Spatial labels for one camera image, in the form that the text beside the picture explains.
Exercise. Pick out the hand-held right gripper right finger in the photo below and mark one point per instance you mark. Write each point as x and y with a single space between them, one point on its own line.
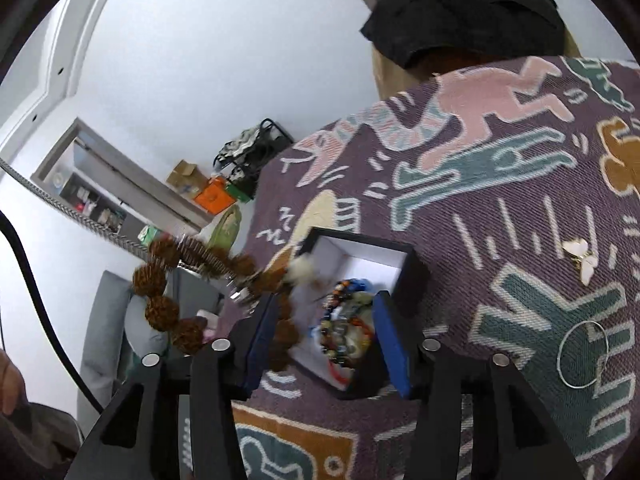
395 345

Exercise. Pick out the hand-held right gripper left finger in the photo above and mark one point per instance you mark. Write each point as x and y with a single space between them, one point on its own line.
260 340

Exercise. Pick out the pile of jewelry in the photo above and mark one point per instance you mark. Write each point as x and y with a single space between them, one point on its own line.
345 325

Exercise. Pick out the black gift box white inside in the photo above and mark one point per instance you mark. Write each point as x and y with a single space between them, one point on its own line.
412 270

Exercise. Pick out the person's left hand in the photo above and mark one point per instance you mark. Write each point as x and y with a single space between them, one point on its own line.
11 382

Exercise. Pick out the grey pillow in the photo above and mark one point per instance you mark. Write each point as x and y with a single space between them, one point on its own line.
145 332

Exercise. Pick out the green floor rug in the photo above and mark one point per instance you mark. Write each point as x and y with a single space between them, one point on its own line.
225 227

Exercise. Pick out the purple printed blanket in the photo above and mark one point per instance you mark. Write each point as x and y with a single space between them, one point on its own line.
500 285

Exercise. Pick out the orange paper bag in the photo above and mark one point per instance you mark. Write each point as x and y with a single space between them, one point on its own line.
215 199

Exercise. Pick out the green bag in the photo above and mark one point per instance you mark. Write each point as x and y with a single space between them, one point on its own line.
240 191

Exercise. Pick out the green white carton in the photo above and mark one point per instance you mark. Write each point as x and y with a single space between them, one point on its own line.
148 236

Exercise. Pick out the grey sofa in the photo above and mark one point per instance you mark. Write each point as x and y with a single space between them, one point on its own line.
102 320

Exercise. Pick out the brown cardboard box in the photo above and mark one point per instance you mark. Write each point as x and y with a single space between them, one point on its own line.
185 175

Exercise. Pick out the striped cloth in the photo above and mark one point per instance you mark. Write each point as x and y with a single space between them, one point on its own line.
237 145

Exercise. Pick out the black shoe rack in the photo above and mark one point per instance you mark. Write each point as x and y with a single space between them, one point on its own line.
272 140

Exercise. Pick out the white butterfly clip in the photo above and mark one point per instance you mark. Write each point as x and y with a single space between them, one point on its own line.
580 259

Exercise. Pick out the person's grey clothing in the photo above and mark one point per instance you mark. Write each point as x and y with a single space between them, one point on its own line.
35 445

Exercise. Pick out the black jacket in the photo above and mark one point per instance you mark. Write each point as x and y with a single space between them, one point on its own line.
460 10

